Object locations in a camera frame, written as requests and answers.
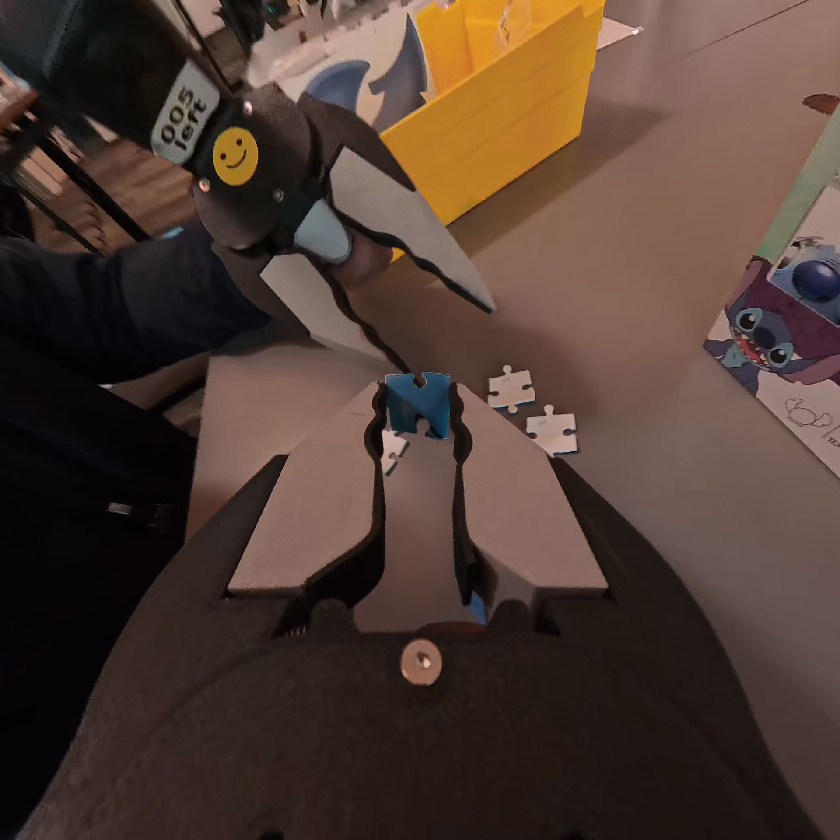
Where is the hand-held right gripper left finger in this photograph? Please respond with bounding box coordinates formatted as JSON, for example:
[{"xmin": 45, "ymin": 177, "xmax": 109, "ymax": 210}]
[{"xmin": 226, "ymin": 382, "xmax": 388, "ymax": 608}]

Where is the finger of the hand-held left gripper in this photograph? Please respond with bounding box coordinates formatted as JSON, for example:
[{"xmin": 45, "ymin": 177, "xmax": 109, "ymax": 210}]
[
  {"xmin": 298, "ymin": 91, "xmax": 496, "ymax": 315},
  {"xmin": 260, "ymin": 252, "xmax": 413, "ymax": 378}
]

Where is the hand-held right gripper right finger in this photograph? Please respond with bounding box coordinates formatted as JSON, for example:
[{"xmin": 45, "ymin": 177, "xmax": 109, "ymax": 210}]
[{"xmin": 448, "ymin": 382, "xmax": 611, "ymax": 624}]

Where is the blue puzzle piece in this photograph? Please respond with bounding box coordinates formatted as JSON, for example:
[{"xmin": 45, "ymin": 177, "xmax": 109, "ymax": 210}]
[{"xmin": 385, "ymin": 371, "xmax": 454, "ymax": 441}]

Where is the person's left forearm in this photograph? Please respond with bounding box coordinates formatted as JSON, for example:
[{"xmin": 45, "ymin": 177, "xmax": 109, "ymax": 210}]
[{"xmin": 0, "ymin": 220, "xmax": 280, "ymax": 385}]

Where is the cartoon puzzle box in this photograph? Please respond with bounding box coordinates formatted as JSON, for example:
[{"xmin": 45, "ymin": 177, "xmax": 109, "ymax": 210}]
[{"xmin": 702, "ymin": 125, "xmax": 840, "ymax": 480}]

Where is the person's left hand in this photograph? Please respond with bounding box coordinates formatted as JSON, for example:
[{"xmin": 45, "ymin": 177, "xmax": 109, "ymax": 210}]
[{"xmin": 336, "ymin": 226, "xmax": 392, "ymax": 290}]

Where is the yellow plastic bin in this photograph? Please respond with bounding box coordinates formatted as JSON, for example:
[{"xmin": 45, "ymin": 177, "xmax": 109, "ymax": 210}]
[{"xmin": 377, "ymin": 0, "xmax": 608, "ymax": 227}]

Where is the printed sheet with blue shapes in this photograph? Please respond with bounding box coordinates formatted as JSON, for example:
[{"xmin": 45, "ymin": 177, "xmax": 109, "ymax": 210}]
[{"xmin": 276, "ymin": 10, "xmax": 435, "ymax": 135}]

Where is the black metal stand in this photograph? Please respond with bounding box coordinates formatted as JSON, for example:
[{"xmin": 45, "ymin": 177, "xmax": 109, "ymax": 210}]
[{"xmin": 0, "ymin": 85, "xmax": 153, "ymax": 253}]

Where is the person's dark clothing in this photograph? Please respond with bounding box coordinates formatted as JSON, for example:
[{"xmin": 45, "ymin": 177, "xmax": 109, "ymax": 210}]
[{"xmin": 0, "ymin": 328, "xmax": 211, "ymax": 840}]

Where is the white paper sheet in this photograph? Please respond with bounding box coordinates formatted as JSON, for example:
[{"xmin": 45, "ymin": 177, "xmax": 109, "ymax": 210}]
[{"xmin": 596, "ymin": 16, "xmax": 644, "ymax": 51}]

